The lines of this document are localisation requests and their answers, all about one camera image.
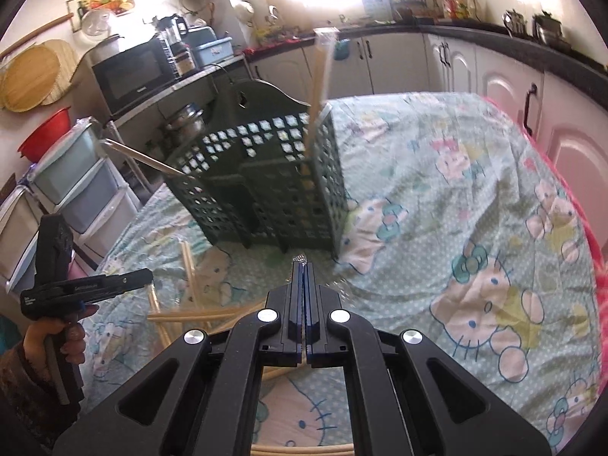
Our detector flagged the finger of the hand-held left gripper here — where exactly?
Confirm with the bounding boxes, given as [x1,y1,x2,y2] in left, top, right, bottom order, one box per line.
[81,268,154,301]

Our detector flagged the large steel kettle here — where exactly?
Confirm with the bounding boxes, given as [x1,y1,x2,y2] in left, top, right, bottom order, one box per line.
[532,11,567,44]

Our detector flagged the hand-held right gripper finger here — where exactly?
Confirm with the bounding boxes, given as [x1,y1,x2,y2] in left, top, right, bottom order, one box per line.
[305,261,553,456]
[52,261,305,456]

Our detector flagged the small steel kettle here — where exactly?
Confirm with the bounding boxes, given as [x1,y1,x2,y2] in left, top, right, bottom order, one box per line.
[502,8,529,37]

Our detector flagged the glass pot lid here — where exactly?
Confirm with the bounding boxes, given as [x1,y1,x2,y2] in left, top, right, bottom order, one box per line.
[78,9,113,47]

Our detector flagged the black kitchen countertop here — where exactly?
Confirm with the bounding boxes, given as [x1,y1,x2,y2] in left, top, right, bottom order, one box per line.
[244,18,608,87]

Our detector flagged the blue seasoning box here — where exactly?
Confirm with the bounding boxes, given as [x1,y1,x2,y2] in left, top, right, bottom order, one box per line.
[363,0,393,22]

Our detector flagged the person's left forearm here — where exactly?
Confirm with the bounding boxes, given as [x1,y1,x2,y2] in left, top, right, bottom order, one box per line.
[0,342,79,454]

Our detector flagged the red plastic basin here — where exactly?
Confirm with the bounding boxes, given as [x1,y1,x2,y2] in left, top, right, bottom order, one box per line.
[19,108,72,163]

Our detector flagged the blue plastic drawer unit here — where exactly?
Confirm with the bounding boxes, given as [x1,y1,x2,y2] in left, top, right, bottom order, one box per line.
[28,116,143,258]

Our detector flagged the steel pots under shelf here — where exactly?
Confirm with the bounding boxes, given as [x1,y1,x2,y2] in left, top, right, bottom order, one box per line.
[163,103,208,144]

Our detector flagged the group of bare wooden chopsticks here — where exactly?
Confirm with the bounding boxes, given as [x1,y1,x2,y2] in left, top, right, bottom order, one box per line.
[146,240,358,456]

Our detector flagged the pink blanket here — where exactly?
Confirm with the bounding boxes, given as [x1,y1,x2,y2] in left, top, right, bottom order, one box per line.
[480,95,608,276]

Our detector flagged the black blender jug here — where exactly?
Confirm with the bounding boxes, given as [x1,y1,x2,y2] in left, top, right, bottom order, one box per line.
[156,14,191,47]

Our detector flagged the person's left hand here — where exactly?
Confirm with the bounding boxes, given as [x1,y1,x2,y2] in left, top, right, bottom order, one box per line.
[22,307,100,368]

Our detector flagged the white lower kitchen cabinets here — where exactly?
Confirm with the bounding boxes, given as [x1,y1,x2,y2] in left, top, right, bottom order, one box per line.
[247,28,608,230]

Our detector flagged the round wooden board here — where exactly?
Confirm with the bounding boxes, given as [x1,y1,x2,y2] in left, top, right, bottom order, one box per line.
[0,47,63,113]

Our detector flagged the steel trays on microwave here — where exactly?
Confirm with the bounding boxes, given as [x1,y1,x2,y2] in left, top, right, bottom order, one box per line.
[90,34,127,63]

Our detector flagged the cartoon cat printed blanket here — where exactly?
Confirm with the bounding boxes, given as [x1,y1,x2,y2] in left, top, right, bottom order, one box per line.
[88,91,602,456]

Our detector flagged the metal kitchen shelf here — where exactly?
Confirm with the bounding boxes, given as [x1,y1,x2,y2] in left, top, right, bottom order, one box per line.
[108,54,253,165]

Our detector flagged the plastic-wrapped chopstick bundle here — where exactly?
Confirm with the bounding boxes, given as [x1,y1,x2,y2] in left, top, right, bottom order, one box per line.
[303,27,339,177]

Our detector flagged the blue plastic dish tray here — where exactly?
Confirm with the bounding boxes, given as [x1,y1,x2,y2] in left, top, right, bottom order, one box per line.
[194,37,235,68]

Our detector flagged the round bamboo mat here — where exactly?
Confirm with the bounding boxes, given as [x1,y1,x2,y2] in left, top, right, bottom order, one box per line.
[33,39,80,105]

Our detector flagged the wooden rolling pin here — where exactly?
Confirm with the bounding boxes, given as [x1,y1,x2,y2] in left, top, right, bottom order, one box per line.
[0,13,75,60]

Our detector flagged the condiment bottles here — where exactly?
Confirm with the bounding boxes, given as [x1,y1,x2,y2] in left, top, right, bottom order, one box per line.
[441,0,477,21]

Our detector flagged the black microwave oven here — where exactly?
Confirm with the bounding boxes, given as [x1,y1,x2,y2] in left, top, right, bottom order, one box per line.
[90,35,184,116]

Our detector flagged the fruit wall poster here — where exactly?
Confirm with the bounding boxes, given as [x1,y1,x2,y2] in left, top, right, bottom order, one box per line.
[66,0,138,33]

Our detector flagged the metal utensil handle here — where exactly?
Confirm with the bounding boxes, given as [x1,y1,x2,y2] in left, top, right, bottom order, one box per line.
[101,138,186,177]

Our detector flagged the green plastic utensil basket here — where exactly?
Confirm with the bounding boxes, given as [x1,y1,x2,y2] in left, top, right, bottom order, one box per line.
[164,80,351,255]

